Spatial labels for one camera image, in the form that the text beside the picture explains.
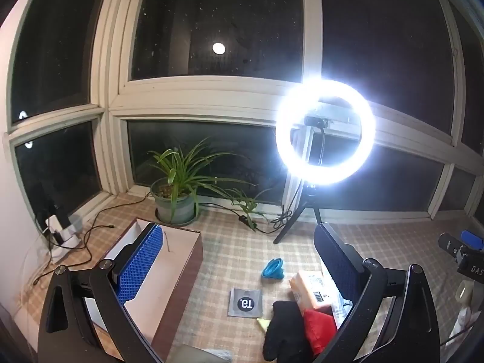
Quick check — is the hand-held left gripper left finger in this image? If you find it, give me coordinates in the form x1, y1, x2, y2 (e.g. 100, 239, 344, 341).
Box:
37, 224, 165, 363

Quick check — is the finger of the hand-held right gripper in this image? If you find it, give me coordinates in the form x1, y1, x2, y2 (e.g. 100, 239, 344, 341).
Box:
438, 230, 484, 253

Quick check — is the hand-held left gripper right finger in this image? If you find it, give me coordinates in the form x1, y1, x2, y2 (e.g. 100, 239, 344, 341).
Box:
313, 222, 443, 363

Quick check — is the blue silicone cup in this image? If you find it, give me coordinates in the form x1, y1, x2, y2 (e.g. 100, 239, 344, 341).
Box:
260, 258, 285, 283

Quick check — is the clear tape roll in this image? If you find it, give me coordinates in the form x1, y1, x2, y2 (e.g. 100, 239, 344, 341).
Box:
455, 280, 477, 305

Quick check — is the red-brown open box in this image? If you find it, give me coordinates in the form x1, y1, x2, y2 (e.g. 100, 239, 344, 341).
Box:
81, 217, 204, 361

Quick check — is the orange tissue pack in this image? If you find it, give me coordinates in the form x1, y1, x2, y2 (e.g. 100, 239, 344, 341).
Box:
289, 271, 333, 312

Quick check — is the clear plastic bag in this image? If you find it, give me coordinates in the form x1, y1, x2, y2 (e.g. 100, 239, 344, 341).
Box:
328, 294, 354, 328

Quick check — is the white plastic bag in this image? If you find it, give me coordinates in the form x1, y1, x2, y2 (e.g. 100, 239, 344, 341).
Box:
452, 302, 478, 345

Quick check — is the black tripod stand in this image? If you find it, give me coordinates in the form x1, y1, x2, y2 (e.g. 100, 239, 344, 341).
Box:
273, 185, 324, 244

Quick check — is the green potted plant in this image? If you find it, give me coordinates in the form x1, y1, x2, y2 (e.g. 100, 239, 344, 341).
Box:
147, 138, 276, 231

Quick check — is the red cloth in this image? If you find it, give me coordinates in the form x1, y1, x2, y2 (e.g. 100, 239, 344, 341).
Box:
303, 309, 338, 356

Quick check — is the white charging dock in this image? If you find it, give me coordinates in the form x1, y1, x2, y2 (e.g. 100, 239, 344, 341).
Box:
38, 214, 86, 263

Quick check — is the black glove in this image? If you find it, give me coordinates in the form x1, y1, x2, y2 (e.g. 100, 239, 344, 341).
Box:
263, 300, 314, 363

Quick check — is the plaid beige tablecloth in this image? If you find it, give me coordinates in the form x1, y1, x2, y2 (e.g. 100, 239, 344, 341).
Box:
23, 191, 484, 363

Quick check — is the silver foil packet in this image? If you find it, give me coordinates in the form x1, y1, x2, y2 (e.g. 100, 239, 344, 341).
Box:
228, 287, 263, 319

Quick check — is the grey cloth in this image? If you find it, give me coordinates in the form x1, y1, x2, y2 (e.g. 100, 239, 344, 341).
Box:
172, 344, 233, 363

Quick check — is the white ring light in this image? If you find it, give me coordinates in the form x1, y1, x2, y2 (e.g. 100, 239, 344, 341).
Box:
275, 79, 377, 187

